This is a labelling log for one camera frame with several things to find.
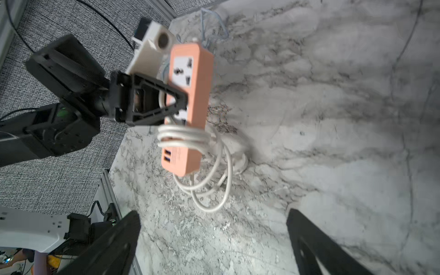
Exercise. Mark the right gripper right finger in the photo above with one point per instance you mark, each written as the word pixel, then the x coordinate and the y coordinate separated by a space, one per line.
pixel 313 248

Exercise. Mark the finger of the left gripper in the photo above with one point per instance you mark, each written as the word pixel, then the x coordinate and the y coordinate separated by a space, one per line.
pixel 137 81
pixel 139 115

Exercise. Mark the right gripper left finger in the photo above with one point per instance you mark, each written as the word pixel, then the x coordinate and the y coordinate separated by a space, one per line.
pixel 112 254

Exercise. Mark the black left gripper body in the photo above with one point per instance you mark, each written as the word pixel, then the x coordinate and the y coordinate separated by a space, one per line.
pixel 116 101

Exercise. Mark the light blue power strip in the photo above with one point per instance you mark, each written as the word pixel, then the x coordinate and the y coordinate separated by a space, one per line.
pixel 213 26

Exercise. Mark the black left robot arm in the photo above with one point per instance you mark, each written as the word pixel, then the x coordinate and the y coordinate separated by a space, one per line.
pixel 85 96

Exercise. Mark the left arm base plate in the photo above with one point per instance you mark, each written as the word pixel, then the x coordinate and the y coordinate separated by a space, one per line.
pixel 92 223

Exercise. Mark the aluminium front rail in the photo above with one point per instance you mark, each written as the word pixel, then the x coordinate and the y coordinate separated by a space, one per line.
pixel 107 203

